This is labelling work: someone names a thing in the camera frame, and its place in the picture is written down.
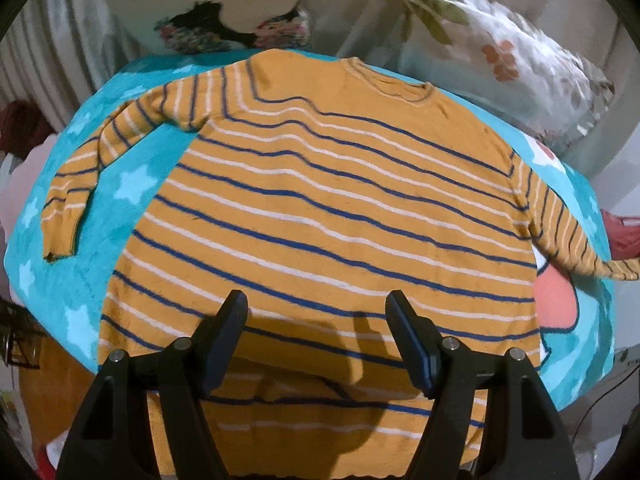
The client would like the red bag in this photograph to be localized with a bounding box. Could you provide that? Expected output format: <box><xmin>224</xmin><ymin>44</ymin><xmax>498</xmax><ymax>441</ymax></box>
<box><xmin>599</xmin><ymin>208</ymin><xmax>640</xmax><ymax>261</ymax></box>

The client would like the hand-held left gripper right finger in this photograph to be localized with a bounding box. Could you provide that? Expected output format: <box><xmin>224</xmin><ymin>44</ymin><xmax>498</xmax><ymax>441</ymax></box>
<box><xmin>386</xmin><ymin>290</ymin><xmax>581</xmax><ymax>480</ymax></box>

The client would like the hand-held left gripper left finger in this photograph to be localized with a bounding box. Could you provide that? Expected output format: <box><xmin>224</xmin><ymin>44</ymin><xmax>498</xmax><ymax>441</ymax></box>
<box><xmin>55</xmin><ymin>290</ymin><xmax>249</xmax><ymax>480</ymax></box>

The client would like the dark red cloth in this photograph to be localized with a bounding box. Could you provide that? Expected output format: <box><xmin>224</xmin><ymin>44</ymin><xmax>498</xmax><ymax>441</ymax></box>
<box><xmin>0</xmin><ymin>100</ymin><xmax>56</xmax><ymax>158</ymax></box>

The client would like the cartoon print pillow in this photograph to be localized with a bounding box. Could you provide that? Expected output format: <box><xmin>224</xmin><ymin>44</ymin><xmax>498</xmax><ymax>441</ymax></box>
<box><xmin>92</xmin><ymin>0</ymin><xmax>313</xmax><ymax>56</ymax></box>

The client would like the beige curtain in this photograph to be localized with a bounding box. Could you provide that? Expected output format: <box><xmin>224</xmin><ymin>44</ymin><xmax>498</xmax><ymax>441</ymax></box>
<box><xmin>0</xmin><ymin>0</ymin><xmax>131</xmax><ymax>136</ymax></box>

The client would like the black cable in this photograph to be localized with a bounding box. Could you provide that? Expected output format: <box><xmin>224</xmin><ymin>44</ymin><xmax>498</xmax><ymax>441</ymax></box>
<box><xmin>572</xmin><ymin>382</ymin><xmax>623</xmax><ymax>443</ymax></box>

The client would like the turquoise cartoon print blanket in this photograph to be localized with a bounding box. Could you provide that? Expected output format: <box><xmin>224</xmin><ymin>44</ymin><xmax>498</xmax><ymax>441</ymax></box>
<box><xmin>4</xmin><ymin>49</ymin><xmax>617</xmax><ymax>411</ymax></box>

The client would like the white leaf print pillow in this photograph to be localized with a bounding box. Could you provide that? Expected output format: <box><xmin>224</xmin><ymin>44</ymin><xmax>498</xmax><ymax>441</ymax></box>
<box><xmin>397</xmin><ymin>0</ymin><xmax>616</xmax><ymax>161</ymax></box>

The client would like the orange bed sheet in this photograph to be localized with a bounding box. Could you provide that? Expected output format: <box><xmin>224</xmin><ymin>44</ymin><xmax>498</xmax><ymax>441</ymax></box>
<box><xmin>17</xmin><ymin>337</ymin><xmax>108</xmax><ymax>453</ymax></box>

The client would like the orange striped sweater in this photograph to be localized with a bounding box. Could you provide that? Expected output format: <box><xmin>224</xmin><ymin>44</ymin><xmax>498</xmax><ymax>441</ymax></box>
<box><xmin>41</xmin><ymin>50</ymin><xmax>640</xmax><ymax>480</ymax></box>

